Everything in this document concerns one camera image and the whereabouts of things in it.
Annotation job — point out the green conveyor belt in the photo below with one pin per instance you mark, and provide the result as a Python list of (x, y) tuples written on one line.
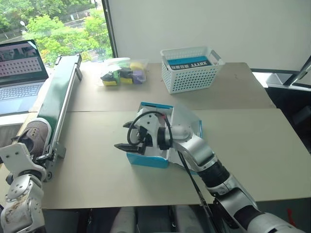
[(54, 97)]

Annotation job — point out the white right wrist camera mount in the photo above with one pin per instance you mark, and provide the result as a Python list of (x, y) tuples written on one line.
[(151, 123)]

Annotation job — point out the yellow toy block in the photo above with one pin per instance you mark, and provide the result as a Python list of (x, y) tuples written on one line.
[(136, 66)]

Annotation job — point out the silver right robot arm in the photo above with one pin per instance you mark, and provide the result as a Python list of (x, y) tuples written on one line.
[(197, 151)]

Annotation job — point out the black toy piece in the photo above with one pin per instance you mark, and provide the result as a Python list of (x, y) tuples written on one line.
[(107, 76)]

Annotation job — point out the silver open laptop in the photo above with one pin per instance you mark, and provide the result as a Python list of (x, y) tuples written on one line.
[(17, 72)]

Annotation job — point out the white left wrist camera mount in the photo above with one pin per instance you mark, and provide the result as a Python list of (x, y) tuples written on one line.
[(14, 154)]

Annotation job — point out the white perforated plastic basket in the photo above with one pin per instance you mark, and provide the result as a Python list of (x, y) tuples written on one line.
[(192, 78)]

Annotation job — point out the grey side desk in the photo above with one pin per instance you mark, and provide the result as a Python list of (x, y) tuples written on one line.
[(272, 77)]

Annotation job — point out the silver metal pole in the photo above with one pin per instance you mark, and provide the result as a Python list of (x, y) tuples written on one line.
[(299, 72)]

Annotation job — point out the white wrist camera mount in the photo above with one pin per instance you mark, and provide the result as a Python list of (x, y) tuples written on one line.
[(151, 123), (14, 154)]

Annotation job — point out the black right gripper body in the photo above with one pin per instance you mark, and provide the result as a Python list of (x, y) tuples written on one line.
[(143, 136)]

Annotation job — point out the brown suede shoe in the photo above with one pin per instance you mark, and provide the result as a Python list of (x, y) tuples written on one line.
[(36, 132)]

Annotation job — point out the blue box with print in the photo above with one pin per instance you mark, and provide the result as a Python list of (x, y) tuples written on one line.
[(188, 62)]

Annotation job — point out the red tag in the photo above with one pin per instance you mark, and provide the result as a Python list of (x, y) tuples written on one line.
[(291, 217)]

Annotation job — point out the purple toy block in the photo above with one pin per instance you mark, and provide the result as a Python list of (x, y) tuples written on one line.
[(139, 75)]

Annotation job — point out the black window frame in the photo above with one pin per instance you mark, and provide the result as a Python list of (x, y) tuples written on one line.
[(110, 29)]

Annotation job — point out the black chair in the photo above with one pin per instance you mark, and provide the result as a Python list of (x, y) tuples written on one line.
[(295, 114)]

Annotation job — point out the blue and white shoebox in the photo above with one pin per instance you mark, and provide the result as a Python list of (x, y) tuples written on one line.
[(148, 161)]

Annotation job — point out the clear plastic bag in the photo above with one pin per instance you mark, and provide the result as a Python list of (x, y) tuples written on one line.
[(121, 65)]

